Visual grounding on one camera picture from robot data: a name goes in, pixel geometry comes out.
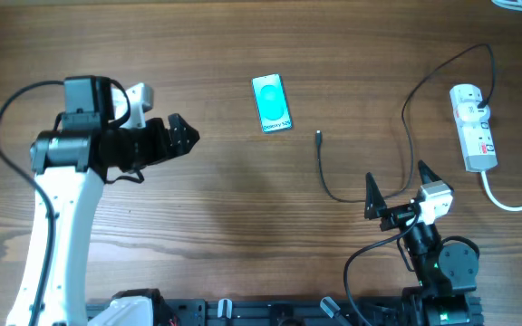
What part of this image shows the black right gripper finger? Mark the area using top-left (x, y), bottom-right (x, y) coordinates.
top-left (418, 160), bottom-right (441, 184)
top-left (364, 172), bottom-right (387, 220)

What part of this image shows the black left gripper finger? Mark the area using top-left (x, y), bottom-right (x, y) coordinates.
top-left (168, 113), bottom-right (193, 136)
top-left (170, 129), bottom-right (200, 157)

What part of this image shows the cyan screen smartphone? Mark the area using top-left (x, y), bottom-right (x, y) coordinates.
top-left (251, 74), bottom-right (293, 133)

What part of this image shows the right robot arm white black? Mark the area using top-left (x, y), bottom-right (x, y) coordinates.
top-left (357, 161), bottom-right (484, 326)

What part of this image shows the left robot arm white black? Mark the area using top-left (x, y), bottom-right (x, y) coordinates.
top-left (3, 75), bottom-right (199, 325)

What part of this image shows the white charger plug adapter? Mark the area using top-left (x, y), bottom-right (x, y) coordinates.
top-left (453, 102), bottom-right (490, 124)

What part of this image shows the white power strip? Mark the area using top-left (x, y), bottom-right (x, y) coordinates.
top-left (449, 84), bottom-right (498, 173)

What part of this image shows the black usb charger cable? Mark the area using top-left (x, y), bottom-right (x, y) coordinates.
top-left (314, 43), bottom-right (497, 204)

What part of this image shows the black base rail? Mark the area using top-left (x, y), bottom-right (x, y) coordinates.
top-left (167, 296), bottom-right (485, 326)

